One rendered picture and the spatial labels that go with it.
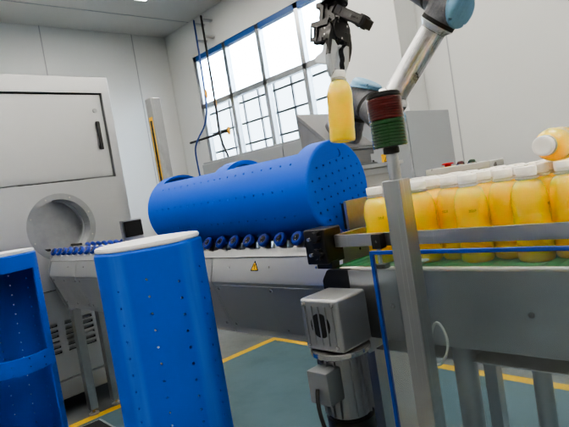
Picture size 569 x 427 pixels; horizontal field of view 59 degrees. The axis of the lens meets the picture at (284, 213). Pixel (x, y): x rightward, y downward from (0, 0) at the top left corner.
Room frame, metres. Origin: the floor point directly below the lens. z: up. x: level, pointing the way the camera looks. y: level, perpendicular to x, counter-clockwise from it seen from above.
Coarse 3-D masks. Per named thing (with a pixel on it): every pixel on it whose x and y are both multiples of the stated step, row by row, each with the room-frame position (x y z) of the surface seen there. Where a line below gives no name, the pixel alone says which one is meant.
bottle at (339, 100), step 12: (336, 84) 1.31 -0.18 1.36; (348, 84) 1.32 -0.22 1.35; (336, 96) 1.30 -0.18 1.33; (348, 96) 1.31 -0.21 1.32; (336, 108) 1.30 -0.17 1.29; (348, 108) 1.30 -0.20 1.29; (336, 120) 1.30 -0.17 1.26; (348, 120) 1.30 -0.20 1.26; (336, 132) 1.30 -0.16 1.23; (348, 132) 1.30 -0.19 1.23
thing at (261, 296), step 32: (352, 256) 1.38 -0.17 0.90; (64, 288) 2.82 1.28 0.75; (96, 288) 2.51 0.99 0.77; (224, 288) 1.73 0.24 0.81; (256, 288) 1.61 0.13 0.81; (288, 288) 1.50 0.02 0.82; (320, 288) 1.41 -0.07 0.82; (224, 320) 1.84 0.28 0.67; (256, 320) 1.70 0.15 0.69; (288, 320) 1.58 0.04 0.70
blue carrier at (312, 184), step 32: (288, 160) 1.49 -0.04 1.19; (320, 160) 1.45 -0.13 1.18; (352, 160) 1.55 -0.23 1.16; (160, 192) 1.98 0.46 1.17; (192, 192) 1.80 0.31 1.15; (224, 192) 1.66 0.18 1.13; (256, 192) 1.54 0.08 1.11; (288, 192) 1.44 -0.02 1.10; (320, 192) 1.43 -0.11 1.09; (352, 192) 1.53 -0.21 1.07; (160, 224) 1.97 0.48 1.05; (192, 224) 1.82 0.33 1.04; (224, 224) 1.69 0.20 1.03; (256, 224) 1.59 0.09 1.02; (288, 224) 1.50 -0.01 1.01; (320, 224) 1.42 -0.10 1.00
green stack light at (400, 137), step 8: (384, 120) 0.91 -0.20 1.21; (392, 120) 0.90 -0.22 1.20; (400, 120) 0.91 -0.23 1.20; (376, 128) 0.92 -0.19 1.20; (384, 128) 0.91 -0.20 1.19; (392, 128) 0.90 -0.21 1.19; (400, 128) 0.91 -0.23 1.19; (376, 136) 0.92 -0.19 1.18; (384, 136) 0.91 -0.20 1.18; (392, 136) 0.90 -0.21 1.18; (400, 136) 0.91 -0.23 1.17; (376, 144) 0.92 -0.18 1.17; (384, 144) 0.91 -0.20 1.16; (392, 144) 0.90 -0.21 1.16; (400, 144) 0.91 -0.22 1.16
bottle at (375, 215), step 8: (368, 200) 1.22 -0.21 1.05; (376, 200) 1.21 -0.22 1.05; (368, 208) 1.21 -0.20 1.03; (376, 208) 1.20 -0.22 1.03; (384, 208) 1.20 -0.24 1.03; (368, 216) 1.21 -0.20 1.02; (376, 216) 1.20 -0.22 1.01; (384, 216) 1.20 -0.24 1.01; (368, 224) 1.22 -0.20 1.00; (376, 224) 1.20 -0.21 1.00; (384, 224) 1.20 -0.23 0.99; (368, 232) 1.22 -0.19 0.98; (376, 232) 1.20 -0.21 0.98; (384, 248) 1.20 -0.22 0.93
